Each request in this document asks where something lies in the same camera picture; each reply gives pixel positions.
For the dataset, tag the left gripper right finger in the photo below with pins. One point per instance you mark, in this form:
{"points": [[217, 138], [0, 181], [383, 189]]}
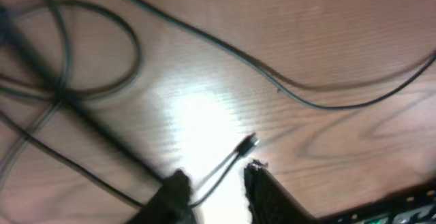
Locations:
{"points": [[269, 202]]}

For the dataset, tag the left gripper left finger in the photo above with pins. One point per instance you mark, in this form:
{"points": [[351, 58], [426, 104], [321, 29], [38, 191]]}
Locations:
{"points": [[170, 204]]}

